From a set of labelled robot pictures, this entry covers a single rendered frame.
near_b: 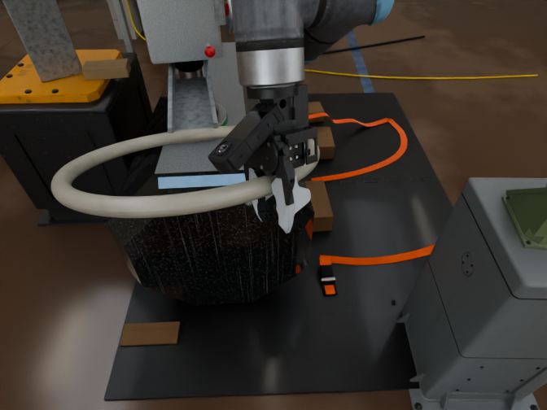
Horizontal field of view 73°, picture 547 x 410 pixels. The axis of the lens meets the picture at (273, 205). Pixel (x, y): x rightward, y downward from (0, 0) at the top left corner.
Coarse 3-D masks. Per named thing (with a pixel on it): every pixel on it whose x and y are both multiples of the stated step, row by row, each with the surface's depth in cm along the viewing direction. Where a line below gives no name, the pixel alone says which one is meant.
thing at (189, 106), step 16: (176, 80) 117; (192, 80) 117; (208, 80) 107; (176, 96) 109; (192, 96) 109; (208, 96) 109; (176, 112) 102; (192, 112) 102; (208, 112) 102; (176, 128) 97; (192, 128) 97; (176, 144) 92
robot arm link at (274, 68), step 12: (300, 48) 47; (240, 60) 47; (252, 60) 46; (264, 60) 45; (276, 60) 45; (288, 60) 46; (300, 60) 47; (240, 72) 48; (252, 72) 46; (264, 72) 46; (276, 72) 46; (288, 72) 46; (300, 72) 48; (240, 84) 49; (252, 84) 47; (264, 84) 46; (276, 84) 46; (288, 84) 47
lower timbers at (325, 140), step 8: (312, 104) 288; (320, 104) 288; (312, 112) 279; (320, 112) 280; (312, 120) 284; (320, 120) 285; (320, 128) 262; (328, 128) 262; (320, 136) 255; (328, 136) 255; (320, 144) 249; (328, 144) 249; (320, 152) 250; (328, 152) 250
